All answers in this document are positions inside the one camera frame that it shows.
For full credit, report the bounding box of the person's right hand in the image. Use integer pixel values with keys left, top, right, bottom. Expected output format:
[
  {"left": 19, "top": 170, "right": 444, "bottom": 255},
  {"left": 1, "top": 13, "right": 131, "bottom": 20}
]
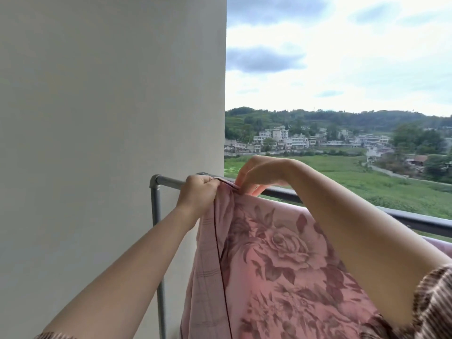
[{"left": 234, "top": 155, "right": 300, "bottom": 198}]

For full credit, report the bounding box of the person's left hand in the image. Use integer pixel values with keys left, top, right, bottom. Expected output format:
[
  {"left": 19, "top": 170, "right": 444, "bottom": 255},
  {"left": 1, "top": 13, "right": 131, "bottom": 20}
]
[{"left": 176, "top": 174, "right": 222, "bottom": 229}]

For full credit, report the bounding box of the pink floral bed sheet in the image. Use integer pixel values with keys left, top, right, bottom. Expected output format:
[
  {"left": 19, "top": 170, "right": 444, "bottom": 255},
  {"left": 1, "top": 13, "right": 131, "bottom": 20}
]
[{"left": 180, "top": 177, "right": 452, "bottom": 339}]

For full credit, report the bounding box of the person's left forearm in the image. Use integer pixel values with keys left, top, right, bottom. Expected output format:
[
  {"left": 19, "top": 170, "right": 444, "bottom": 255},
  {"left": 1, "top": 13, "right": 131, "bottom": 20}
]
[{"left": 42, "top": 205, "right": 200, "bottom": 339}]

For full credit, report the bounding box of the person's right forearm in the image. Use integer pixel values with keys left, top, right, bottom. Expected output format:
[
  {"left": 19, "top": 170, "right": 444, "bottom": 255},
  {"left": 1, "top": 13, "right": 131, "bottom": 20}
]
[{"left": 282, "top": 160, "right": 452, "bottom": 328}]

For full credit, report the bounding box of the cluster of white village buildings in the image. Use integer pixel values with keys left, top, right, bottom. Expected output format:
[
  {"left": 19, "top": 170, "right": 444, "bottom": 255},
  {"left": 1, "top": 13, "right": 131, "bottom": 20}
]
[{"left": 225, "top": 125, "right": 395, "bottom": 163}]

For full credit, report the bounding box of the grey metal drying rack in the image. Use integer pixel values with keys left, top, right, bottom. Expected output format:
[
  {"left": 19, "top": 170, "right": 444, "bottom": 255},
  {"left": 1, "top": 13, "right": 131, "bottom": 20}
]
[{"left": 149, "top": 172, "right": 244, "bottom": 339}]

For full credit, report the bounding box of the wooded green hill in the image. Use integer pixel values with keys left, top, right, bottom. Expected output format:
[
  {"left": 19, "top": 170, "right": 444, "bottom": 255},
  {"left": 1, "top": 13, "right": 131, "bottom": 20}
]
[{"left": 225, "top": 106, "right": 452, "bottom": 141}]

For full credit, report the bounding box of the dark grey balcony railing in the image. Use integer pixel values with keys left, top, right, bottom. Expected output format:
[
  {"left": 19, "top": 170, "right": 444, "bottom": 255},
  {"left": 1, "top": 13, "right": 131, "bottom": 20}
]
[{"left": 262, "top": 186, "right": 452, "bottom": 239}]

